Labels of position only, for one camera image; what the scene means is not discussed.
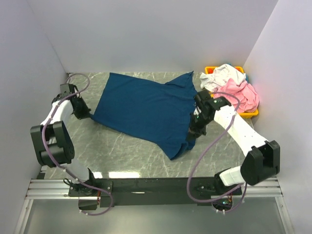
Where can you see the black base beam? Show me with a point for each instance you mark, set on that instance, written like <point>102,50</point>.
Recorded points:
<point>147,191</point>

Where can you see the dark blue t shirt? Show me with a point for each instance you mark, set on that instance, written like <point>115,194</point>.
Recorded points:
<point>159,113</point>

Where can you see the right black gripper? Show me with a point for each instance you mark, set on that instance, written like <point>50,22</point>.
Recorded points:
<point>193,130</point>

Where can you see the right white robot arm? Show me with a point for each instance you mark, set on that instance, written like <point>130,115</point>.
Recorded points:
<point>262,157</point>

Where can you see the white t shirt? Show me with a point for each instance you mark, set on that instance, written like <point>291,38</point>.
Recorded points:
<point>217,77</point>

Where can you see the pink t shirt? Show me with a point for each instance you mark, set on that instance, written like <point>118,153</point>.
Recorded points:
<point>243,94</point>

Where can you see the yellow plastic bin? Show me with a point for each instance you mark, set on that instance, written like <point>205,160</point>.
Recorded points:
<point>245,115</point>

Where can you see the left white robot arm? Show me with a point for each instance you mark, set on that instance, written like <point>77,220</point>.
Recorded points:
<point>51,140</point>

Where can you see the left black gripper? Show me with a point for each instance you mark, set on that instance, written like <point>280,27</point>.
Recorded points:
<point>85,112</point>

